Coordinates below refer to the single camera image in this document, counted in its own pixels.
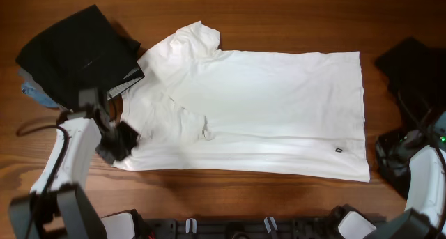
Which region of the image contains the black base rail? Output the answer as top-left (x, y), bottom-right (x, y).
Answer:
top-left (146, 217), bottom-right (342, 239)

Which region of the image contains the folded grey garment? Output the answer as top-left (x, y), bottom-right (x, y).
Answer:
top-left (17, 68), bottom-right (36, 84)

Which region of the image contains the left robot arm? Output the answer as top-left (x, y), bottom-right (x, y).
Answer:
top-left (8, 88), bottom-right (140, 239)

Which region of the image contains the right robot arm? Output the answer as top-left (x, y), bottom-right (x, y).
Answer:
top-left (335, 114), bottom-right (445, 239)

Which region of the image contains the folded black garment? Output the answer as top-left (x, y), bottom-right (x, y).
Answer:
top-left (16, 5), bottom-right (144, 109)

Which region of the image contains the black garment on right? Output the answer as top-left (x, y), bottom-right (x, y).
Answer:
top-left (374, 36), bottom-right (446, 198)

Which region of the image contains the folded light blue garment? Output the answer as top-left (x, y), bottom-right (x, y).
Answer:
top-left (22, 82), bottom-right (59, 109)

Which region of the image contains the white t-shirt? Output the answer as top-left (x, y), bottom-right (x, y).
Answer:
top-left (116, 22), bottom-right (370, 182)

